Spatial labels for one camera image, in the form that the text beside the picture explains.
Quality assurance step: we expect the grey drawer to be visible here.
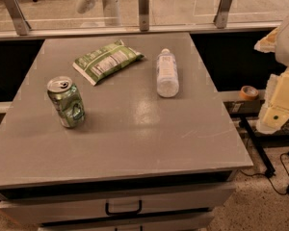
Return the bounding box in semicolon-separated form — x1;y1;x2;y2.
0;182;235;224
38;212;214;231

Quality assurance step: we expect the metal bracket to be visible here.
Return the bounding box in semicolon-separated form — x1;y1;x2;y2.
213;0;233;29
2;0;31;36
138;0;149;32

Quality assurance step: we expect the glass barrier panel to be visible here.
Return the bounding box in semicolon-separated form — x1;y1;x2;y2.
0;0;289;36

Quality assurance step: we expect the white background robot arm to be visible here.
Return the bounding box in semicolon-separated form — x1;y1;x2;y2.
76;0;121;28

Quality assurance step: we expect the clear plastic water bottle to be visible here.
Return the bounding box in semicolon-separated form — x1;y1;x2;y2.
156;48;179;98

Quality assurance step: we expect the black metal stand leg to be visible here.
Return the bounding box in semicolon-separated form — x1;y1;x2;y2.
239;115;276;178

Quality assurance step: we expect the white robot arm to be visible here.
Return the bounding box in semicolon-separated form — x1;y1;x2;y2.
254;14;289;134

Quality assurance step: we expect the black drawer handle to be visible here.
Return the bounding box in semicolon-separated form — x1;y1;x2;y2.
104;200;143;217

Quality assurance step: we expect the right metal bracket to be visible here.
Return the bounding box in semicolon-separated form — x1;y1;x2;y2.
213;0;233;29

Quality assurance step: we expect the green chip bag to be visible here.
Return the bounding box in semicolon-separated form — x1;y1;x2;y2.
72;39;144;86

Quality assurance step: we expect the lower grey drawer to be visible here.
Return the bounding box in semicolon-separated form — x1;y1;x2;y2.
38;212;214;231

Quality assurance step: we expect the black cable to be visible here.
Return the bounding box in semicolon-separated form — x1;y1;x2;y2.
240;146;289;198

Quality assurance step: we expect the middle metal bracket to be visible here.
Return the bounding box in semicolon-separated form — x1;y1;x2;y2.
138;0;149;32

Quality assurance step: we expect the left metal bracket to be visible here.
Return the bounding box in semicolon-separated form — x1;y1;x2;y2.
2;0;31;36

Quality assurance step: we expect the roll of tape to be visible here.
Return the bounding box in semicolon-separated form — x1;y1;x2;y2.
240;86;259;100

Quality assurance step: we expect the green soda can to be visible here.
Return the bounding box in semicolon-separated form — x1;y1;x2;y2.
47;76;85;128

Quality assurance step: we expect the upper grey drawer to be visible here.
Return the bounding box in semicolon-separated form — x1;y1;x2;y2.
0;182;235;224

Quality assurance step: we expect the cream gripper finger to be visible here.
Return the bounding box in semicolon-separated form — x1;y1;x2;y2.
254;27;278;53
256;67;289;134

